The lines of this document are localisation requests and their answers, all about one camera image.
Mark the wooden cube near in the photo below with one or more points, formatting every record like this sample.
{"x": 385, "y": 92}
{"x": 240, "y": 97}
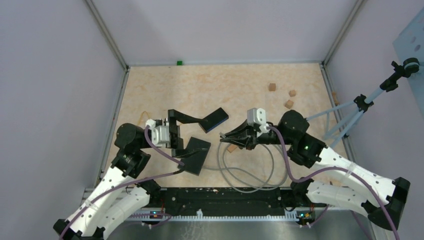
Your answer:
{"x": 289, "y": 104}

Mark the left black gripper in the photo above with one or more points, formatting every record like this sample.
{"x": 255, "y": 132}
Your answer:
{"x": 177, "y": 142}

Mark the wooden cube middle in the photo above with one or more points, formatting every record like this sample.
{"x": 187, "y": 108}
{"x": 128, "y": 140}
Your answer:
{"x": 292, "y": 93}

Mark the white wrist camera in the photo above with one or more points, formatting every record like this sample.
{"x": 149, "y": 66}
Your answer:
{"x": 160, "y": 132}
{"x": 257, "y": 118}

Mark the light blue tripod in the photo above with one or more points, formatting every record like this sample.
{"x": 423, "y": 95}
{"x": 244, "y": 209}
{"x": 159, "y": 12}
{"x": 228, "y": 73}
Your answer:
{"x": 362, "y": 103}

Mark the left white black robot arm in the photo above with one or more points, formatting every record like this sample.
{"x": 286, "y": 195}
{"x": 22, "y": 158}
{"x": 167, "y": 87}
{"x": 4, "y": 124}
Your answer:
{"x": 120, "y": 193}

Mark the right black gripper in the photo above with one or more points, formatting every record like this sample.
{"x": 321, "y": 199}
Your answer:
{"x": 250, "y": 142}

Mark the black blue switch box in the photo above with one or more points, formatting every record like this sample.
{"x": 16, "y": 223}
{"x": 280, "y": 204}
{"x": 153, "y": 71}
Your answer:
{"x": 213, "y": 120}

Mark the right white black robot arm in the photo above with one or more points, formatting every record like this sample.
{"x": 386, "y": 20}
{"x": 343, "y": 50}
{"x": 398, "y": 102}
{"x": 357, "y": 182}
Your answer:
{"x": 334, "y": 180}

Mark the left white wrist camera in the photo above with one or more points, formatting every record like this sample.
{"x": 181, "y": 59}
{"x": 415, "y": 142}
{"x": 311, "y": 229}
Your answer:
{"x": 160, "y": 132}

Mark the light blue perforated panel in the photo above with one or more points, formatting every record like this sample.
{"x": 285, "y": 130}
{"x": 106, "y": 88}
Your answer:
{"x": 410, "y": 44}

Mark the wooden cube far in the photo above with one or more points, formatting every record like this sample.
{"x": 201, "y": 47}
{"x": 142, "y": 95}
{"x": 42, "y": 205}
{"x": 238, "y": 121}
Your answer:
{"x": 272, "y": 87}

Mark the wooden cylinder block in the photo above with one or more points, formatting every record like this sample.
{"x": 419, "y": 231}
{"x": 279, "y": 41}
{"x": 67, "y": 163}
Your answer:
{"x": 231, "y": 148}

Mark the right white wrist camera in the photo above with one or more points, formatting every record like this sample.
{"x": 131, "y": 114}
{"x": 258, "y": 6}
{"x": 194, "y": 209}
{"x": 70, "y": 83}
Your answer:
{"x": 257, "y": 118}

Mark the wooden cube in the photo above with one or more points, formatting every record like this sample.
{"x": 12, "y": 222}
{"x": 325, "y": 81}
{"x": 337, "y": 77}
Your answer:
{"x": 272, "y": 87}
{"x": 289, "y": 104}
{"x": 292, "y": 93}

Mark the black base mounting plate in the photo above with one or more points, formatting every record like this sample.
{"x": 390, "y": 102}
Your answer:
{"x": 226, "y": 201}

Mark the black network switch box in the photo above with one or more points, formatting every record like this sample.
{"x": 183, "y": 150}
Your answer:
{"x": 194, "y": 163}

